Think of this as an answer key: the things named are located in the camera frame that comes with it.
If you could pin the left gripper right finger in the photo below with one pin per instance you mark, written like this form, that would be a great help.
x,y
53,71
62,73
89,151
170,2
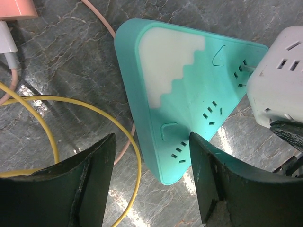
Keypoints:
x,y
239,194

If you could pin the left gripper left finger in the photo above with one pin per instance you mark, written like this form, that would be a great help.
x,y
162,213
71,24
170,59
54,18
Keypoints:
x,y
72,193

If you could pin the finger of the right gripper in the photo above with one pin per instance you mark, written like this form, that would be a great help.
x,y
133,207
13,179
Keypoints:
x,y
292,133

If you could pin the white cube socket adapter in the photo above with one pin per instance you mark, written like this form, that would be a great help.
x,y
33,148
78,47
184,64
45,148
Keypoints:
x,y
275,88

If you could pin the teal triangular power strip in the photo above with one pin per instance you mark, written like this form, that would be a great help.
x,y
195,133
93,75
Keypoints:
x,y
180,80

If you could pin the pink usb charger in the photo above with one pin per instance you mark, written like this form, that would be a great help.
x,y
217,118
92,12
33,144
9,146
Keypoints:
x,y
17,10

